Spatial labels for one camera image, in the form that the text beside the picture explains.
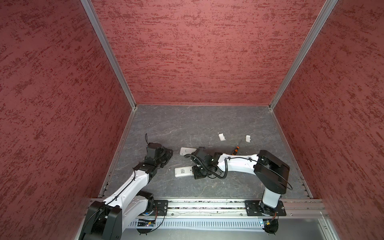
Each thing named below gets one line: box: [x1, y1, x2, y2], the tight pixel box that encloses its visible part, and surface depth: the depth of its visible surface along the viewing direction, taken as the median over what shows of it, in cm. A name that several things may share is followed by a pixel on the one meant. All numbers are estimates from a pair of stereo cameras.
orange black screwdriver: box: [232, 140, 242, 156], surface depth 96 cm
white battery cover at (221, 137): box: [218, 133, 226, 141], surface depth 105 cm
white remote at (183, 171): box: [174, 166, 194, 178], surface depth 86 cm
